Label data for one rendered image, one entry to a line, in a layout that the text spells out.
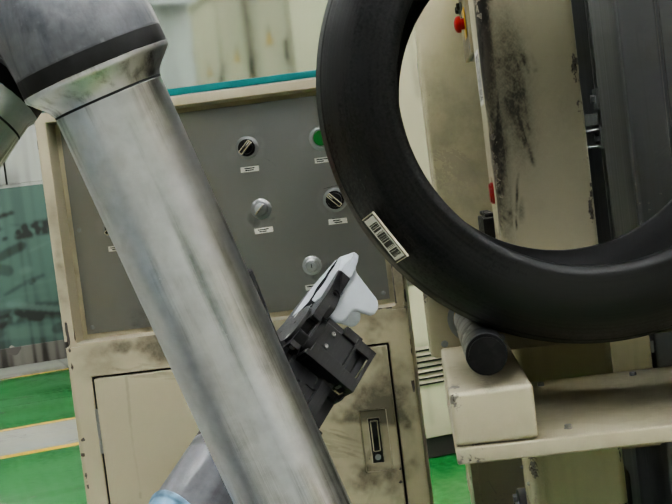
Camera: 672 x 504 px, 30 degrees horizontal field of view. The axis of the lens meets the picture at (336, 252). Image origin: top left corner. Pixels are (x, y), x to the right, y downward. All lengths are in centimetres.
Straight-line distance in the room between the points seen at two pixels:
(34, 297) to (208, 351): 930
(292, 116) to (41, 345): 831
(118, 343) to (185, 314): 109
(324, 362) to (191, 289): 29
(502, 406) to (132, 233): 55
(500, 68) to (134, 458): 85
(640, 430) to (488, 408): 16
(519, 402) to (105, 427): 88
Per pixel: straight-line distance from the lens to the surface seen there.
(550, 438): 136
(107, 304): 207
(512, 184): 170
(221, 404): 95
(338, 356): 121
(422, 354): 487
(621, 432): 137
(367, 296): 126
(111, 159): 93
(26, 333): 1025
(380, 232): 133
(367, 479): 201
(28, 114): 106
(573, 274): 133
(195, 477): 111
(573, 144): 171
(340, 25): 135
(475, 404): 135
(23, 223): 1022
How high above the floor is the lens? 110
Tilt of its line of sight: 3 degrees down
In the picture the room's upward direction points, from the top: 7 degrees counter-clockwise
